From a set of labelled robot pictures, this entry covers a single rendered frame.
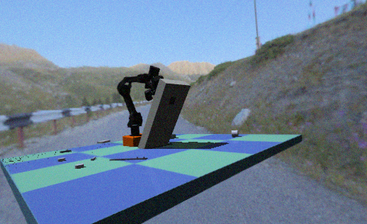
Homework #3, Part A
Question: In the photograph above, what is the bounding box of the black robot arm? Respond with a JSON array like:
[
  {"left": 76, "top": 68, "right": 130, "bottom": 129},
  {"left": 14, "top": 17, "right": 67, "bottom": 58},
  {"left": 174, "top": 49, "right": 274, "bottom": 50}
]
[{"left": 118, "top": 66, "right": 163, "bottom": 136}]

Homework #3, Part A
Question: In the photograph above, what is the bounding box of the small grey cylinder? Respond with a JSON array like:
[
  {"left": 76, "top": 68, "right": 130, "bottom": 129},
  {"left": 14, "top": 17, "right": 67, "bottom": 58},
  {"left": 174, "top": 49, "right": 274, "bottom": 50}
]
[{"left": 232, "top": 130, "right": 238, "bottom": 137}]

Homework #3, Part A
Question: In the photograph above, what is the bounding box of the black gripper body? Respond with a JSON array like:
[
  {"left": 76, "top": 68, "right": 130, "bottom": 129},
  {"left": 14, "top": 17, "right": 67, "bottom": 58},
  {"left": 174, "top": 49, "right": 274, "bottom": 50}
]
[{"left": 145, "top": 84, "right": 157, "bottom": 101}]

